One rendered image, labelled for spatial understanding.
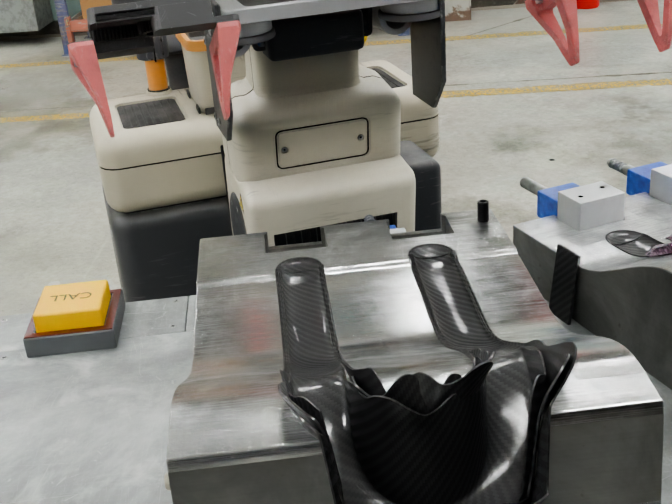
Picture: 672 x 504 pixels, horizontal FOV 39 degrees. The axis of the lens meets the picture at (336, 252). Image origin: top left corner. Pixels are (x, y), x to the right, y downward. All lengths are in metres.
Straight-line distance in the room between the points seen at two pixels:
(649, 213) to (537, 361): 0.42
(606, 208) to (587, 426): 0.42
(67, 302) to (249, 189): 0.37
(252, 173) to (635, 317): 0.57
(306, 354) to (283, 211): 0.52
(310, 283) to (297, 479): 0.28
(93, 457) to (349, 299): 0.22
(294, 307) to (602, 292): 0.26
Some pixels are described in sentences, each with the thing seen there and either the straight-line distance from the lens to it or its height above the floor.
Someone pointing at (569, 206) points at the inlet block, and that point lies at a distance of 0.91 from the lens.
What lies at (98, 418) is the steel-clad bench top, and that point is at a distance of 0.79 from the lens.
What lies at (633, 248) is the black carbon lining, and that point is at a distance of 0.89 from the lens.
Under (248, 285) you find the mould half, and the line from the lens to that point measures 0.76.
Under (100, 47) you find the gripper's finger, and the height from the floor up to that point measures 1.05.
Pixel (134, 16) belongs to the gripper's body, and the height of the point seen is 1.08.
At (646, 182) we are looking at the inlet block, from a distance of 1.00.
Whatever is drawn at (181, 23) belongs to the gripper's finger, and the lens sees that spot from 0.81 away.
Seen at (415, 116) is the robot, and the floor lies 0.77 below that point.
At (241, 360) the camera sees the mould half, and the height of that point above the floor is 0.88.
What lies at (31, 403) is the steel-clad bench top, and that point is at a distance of 0.83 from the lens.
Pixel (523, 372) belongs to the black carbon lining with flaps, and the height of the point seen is 0.92.
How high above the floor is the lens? 1.23
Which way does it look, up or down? 25 degrees down
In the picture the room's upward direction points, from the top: 5 degrees counter-clockwise
